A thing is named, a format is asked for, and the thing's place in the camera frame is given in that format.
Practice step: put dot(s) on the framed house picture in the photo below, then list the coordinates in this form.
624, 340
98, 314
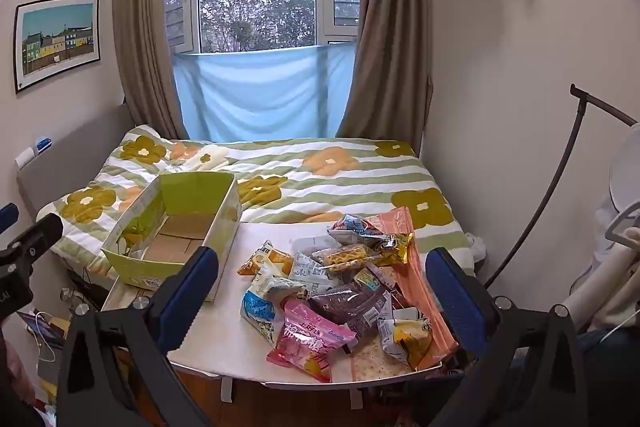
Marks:
57, 42

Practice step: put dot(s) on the white and blue snack packet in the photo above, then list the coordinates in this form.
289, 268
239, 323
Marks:
262, 304

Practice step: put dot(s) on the light blue cloth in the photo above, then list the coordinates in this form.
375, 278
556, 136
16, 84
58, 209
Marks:
260, 92

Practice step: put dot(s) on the floral striped blanket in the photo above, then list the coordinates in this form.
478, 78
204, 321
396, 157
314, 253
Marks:
320, 177

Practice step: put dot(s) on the blue and red snack packet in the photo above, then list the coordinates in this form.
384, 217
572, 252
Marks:
356, 227

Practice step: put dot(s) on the orange bread packet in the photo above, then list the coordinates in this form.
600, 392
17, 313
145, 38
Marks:
265, 263

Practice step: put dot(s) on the clear waffle packet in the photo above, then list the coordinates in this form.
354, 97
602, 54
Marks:
345, 257

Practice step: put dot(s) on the brown curtain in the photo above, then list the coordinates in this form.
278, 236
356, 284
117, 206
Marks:
142, 32
395, 57

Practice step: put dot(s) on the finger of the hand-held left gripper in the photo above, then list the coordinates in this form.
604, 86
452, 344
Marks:
35, 234
7, 214

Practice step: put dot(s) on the large orange snack bag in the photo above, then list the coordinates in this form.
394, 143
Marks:
425, 292

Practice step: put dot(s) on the grey headboard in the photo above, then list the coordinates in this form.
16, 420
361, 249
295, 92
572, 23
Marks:
75, 152

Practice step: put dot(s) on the black curved pole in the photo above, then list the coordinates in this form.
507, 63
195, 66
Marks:
570, 157

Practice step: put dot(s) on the white and yellow snack packet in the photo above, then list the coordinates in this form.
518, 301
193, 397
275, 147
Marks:
406, 339

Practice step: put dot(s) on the blue and white object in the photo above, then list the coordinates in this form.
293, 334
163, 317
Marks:
40, 146

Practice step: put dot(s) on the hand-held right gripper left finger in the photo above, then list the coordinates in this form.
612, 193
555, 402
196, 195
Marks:
190, 289

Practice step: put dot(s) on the clear plastic container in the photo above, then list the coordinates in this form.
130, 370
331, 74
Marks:
304, 243

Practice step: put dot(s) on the phone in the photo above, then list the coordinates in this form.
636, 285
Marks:
42, 329

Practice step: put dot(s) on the green cardboard box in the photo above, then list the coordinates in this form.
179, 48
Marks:
150, 267

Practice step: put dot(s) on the gold snack packet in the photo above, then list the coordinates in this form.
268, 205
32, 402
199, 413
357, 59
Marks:
396, 248

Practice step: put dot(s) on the pink snack packet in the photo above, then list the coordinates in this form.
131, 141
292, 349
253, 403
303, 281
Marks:
305, 339

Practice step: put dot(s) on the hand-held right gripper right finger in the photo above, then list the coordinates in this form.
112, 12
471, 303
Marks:
452, 292

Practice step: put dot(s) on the dark brown snack packet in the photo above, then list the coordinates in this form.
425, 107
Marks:
350, 307

